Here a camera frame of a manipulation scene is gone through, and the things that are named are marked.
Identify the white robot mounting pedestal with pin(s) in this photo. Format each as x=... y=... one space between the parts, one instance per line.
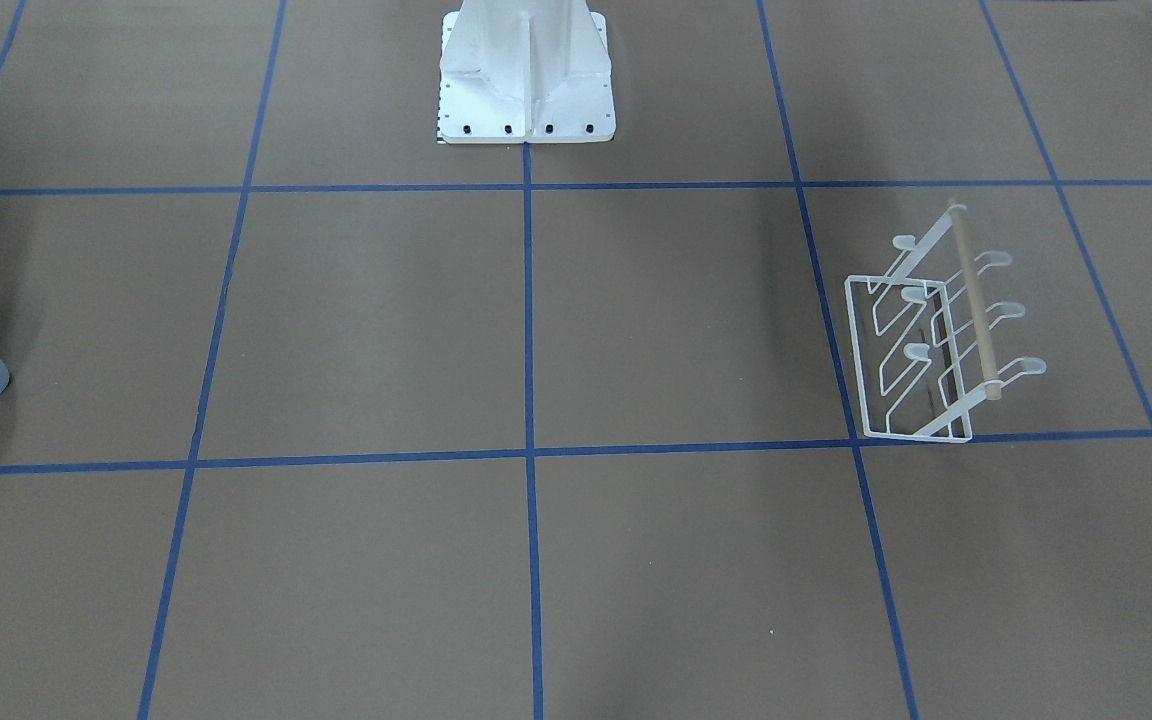
x=525 y=72

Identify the white wire cup holder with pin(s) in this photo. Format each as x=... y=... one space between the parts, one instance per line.
x=922 y=336

